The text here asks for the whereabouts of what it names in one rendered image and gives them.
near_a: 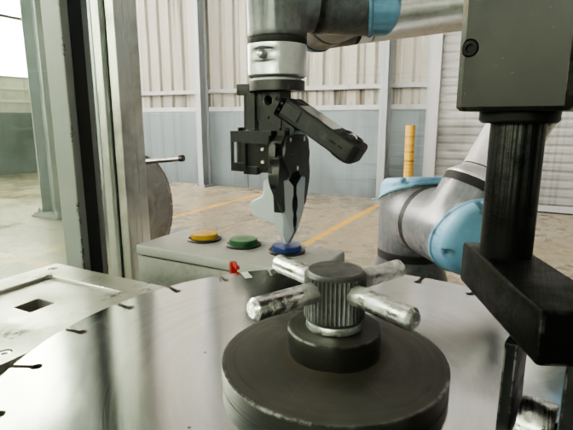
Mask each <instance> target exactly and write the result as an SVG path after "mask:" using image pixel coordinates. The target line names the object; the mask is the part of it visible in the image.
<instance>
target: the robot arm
mask: <svg viewBox="0 0 573 430"><path fill-rule="evenodd" d="M463 5H464V0H246V19H247V63H248V77H249V78H252V80H251V81H249V84H237V85H236V94H237V95H238V96H244V127H237V131H230V152H231V171H243V172H244V174H251V175H258V174H261V172H264V173H268V177H267V178H266V179H265V180H264V182H263V195H262V196H261V197H259V198H257V199H255V200H253V201H252V202H251V203H250V211H251V213H252V215H253V216H255V217H257V218H261V219H262V220H265V221H267V222H270V223H272V224H274V225H276V227H277V229H278V232H279V235H280V238H281V240H282V242H283V244H288V243H290V242H291V241H292V238H293V237H294V235H295V234H296V232H297V230H298V226H299V223H300V220H301V217H302V214H303V210H304V204H305V202H306V197H307V192H308V187H309V181H310V148H309V138H308V137H310V138H311V139H313V140H314V141H315V142H317V143H319V144H320V145H321V146H322V147H323V148H325V149H326V150H328V151H329V152H331V154H332V155H333V156H334V157H335V158H337V159H338V160H340V161H342V162H344V163H345V164H352V163H355V162H357V161H359V160H360V159H361V158H362V156H363V155H364V154H365V152H366V150H367V149H368V145H367V144H366V143H365V142H364V141H363V140H362V139H361V138H360V137H359V136H358V135H356V134H355V133H353V132H352V131H349V130H346V129H344V128H343V127H341V126H340V125H338V124H337V123H335V122H334V121H332V120H331V119H329V118H328V117H327V116H325V115H324V114H323V113H321V112H319V111H318V110H316V109H315V108H313V107H312V106H311V105H310V104H308V103H307V102H305V101H303V100H302V99H296V98H293V99H292V98H291V93H294V92H305V81H303V80H302V78H305V77H306V76H307V51H309V52H324V51H326V50H328V49H331V48H338V47H344V46H351V45H356V44H368V43H374V42H381V41H388V40H394V39H401V38H414V37H420V36H427V35H434V34H440V33H447V32H460V31H461V29H462V17H463ZM489 128H490V124H485V125H484V127H483V129H482V130H481V132H480V134H479V136H478V137H477V140H476V141H475V142H474V144H473V146H472V148H471V150H470V151H469V153H468V155H467V156H466V158H465V160H464V162H463V163H462V164H460V165H457V166H453V167H450V168H448V169H447V171H446V172H445V173H444V175H443V177H389V178H386V179H385V180H383V182H382V183H381V185H380V195H379V232H378V252H377V259H376V262H375V264H374V265H377V264H382V263H385V262H389V261H392V260H395V259H399V260H401V261H402V262H403V264H404V265H405V269H406V271H405V275H410V276H419V277H421V280H420V282H419V283H421V282H422V281H423V280H424V279H425V278H430V279H434V280H438V281H443V282H448V279H447V276H446V272H445V271H450V272H454V273H455V274H457V275H461V264H462V253H463V245H464V243H466V242H480V234H481V224H482V214H483V196H484V185H485V176H486V166H487V156H488V146H489ZM307 136H308V137H307ZM234 142H236V149H237V162H234Z"/></svg>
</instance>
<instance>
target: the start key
mask: <svg viewBox="0 0 573 430"><path fill-rule="evenodd" d="M257 244H258V239H257V237H255V236H252V235H237V236H233V237H231V238H230V239H229V245H231V246H234V247H250V246H254V245H257Z"/></svg>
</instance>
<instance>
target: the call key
mask: <svg viewBox="0 0 573 430"><path fill-rule="evenodd" d="M190 237H191V240H195V241H210V240H214V239H217V232H216V231H214V230H197V231H194V232H192V233H191V235H190Z"/></svg>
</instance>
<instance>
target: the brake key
mask: <svg viewBox="0 0 573 430"><path fill-rule="evenodd" d="M272 251H273V252H276V253H298V252H300V251H301V244H300V243H298V242H295V241H291V242H290V243H288V244H283V242H282V241H278V242H275V243H273V245H272Z"/></svg>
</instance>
